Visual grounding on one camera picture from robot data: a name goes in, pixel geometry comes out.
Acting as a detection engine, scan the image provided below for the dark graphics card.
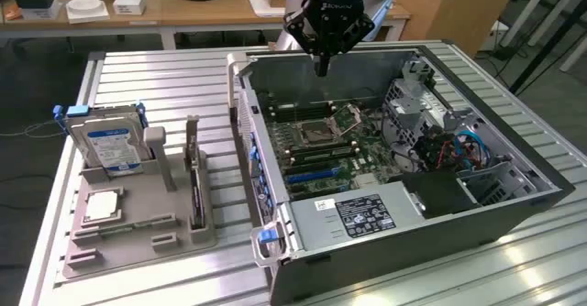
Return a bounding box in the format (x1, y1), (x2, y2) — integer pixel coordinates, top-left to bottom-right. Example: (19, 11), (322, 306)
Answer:
(183, 114), (208, 233)

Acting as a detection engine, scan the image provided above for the white paper booklet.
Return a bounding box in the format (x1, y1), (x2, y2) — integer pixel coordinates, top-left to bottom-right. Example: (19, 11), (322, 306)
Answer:
(246, 0), (290, 19)

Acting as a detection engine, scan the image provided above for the wooden cabinet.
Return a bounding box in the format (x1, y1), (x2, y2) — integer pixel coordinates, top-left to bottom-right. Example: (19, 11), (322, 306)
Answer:
(388, 0), (525, 59)

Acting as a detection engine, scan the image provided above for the wooden desk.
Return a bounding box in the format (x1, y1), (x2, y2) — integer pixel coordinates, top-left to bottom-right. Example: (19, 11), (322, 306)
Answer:
(0, 0), (412, 41)

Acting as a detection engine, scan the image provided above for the metal disk bay cage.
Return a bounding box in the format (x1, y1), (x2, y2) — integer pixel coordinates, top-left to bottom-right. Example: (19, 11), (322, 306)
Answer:
(380, 60), (454, 151)

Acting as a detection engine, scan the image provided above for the metal socket cover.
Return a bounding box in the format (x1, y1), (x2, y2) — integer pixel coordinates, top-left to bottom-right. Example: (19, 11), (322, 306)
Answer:
(327, 102), (364, 137)

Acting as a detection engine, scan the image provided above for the CPU socket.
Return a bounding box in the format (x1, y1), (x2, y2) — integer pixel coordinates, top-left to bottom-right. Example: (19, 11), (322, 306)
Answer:
(295, 120), (342, 149)

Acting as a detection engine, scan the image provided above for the small white cardboard box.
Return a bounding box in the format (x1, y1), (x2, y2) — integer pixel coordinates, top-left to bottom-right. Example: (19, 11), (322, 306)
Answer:
(111, 0), (148, 16)

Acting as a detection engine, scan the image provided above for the black RAM stick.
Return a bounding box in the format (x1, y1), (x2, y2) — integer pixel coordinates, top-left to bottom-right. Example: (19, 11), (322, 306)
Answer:
(287, 144), (355, 166)

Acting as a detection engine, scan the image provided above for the green motherboard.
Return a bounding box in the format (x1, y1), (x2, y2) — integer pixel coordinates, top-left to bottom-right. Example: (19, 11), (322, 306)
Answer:
(263, 92), (407, 201)

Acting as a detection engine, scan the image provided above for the black slanted pole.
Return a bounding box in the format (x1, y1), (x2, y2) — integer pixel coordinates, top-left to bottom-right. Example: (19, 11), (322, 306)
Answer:
(509, 0), (587, 96)

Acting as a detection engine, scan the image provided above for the blue expansion slot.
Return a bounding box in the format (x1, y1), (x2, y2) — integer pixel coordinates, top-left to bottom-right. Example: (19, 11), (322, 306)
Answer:
(286, 167), (342, 185)

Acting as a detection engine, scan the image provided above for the silver chipset heatsink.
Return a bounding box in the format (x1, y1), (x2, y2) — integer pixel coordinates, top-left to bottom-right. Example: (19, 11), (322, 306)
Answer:
(354, 173), (386, 189)

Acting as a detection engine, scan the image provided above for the white round part on box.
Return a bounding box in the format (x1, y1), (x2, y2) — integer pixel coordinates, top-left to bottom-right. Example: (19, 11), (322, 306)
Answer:
(64, 0), (112, 25)

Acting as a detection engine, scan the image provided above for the hard disk with blue caddy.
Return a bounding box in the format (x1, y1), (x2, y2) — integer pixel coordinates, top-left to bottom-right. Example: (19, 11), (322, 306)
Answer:
(52, 102), (148, 178)

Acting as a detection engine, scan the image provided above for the white box with black top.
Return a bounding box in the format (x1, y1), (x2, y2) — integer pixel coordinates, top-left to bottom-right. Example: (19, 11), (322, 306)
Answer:
(14, 0), (63, 21)

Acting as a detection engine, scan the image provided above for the grey power supply unit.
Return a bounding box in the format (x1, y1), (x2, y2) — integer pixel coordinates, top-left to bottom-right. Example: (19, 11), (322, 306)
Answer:
(282, 181), (430, 254)

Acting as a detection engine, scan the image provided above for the orange object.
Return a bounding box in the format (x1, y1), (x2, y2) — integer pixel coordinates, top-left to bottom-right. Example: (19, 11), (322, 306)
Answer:
(3, 1), (23, 21)

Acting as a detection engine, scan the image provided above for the blue case latch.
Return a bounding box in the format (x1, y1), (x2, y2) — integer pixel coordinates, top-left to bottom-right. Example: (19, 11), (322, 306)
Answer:
(256, 228), (280, 245)

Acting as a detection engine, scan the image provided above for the grey parts rack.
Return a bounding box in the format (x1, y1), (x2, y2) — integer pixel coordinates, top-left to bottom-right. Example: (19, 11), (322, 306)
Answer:
(62, 103), (222, 280)

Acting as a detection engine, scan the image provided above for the black open PC case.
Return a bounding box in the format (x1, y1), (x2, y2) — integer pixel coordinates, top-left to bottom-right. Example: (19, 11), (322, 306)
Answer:
(227, 44), (577, 305)

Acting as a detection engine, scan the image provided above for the silver CPU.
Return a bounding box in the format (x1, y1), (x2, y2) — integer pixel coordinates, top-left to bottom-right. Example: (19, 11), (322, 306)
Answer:
(84, 191), (122, 223)

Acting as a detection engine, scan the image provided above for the green RAM stick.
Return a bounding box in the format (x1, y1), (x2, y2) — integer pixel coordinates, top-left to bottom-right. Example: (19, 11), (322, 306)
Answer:
(96, 220), (155, 234)

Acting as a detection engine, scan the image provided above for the white table frame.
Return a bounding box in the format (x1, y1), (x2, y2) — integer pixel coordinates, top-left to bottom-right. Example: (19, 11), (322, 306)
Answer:
(498, 0), (587, 73)

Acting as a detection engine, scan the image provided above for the red wire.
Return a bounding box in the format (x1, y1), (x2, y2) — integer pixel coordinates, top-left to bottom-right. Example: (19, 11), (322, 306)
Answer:
(434, 140), (450, 170)

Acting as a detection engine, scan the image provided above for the blue wire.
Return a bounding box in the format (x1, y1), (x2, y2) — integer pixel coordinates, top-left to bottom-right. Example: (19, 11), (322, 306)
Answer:
(453, 129), (493, 173)

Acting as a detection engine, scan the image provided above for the white floor cable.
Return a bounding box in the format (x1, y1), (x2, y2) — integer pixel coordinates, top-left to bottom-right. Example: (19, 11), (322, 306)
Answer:
(0, 117), (67, 139)

